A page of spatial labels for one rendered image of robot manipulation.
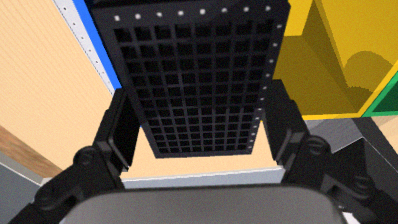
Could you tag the green bin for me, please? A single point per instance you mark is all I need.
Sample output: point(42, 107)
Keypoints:
point(389, 104)

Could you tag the yellow bin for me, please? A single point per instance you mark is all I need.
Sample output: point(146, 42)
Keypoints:
point(338, 55)

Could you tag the blue open bin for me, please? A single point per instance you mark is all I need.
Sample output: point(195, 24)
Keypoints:
point(84, 10)

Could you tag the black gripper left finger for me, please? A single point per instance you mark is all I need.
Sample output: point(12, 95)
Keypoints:
point(93, 169)

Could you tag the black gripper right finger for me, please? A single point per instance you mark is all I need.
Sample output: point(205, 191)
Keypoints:
point(313, 163)

